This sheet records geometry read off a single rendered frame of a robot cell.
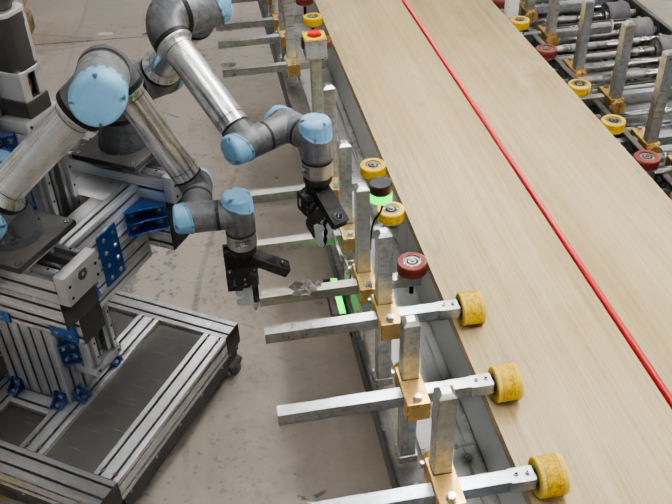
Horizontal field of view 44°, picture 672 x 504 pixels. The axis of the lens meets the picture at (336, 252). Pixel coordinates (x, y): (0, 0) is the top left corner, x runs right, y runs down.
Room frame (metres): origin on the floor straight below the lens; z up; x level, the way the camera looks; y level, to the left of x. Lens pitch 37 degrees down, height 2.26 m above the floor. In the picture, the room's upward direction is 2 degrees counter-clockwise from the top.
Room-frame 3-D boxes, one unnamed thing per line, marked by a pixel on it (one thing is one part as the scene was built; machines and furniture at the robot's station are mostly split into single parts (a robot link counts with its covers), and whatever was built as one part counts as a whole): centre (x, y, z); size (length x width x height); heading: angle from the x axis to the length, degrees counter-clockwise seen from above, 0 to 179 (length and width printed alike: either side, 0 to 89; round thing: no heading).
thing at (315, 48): (2.50, 0.04, 1.18); 0.07 x 0.07 x 0.08; 9
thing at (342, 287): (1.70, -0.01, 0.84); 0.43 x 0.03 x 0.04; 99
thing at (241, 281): (1.67, 0.24, 0.97); 0.09 x 0.08 x 0.12; 99
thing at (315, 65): (2.51, 0.04, 0.93); 0.05 x 0.05 x 0.45; 9
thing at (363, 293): (1.73, -0.08, 0.85); 0.14 x 0.06 x 0.05; 9
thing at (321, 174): (1.72, 0.04, 1.21); 0.08 x 0.08 x 0.05
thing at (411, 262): (1.73, -0.20, 0.85); 0.08 x 0.08 x 0.11
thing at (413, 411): (1.24, -0.15, 0.95); 0.14 x 0.06 x 0.05; 9
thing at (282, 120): (1.79, 0.12, 1.29); 0.11 x 0.11 x 0.08; 41
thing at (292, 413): (1.21, -0.11, 0.95); 0.50 x 0.04 x 0.04; 99
